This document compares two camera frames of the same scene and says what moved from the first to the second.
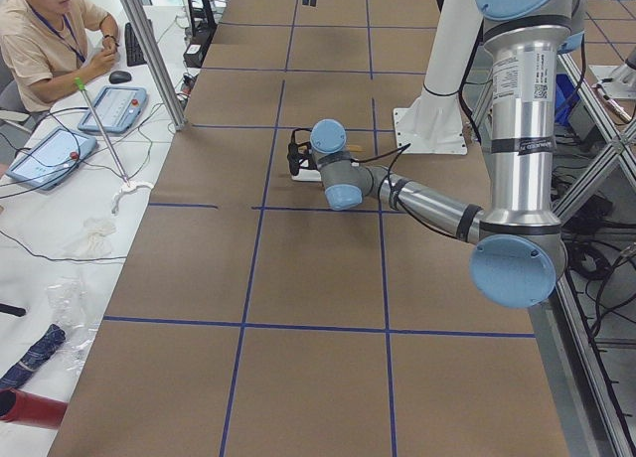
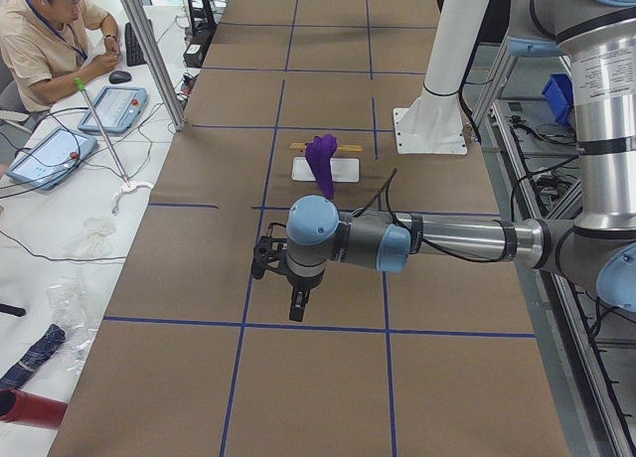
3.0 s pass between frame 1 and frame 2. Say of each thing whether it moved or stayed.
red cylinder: stayed
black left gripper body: moved
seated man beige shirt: stayed
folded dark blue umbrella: stayed
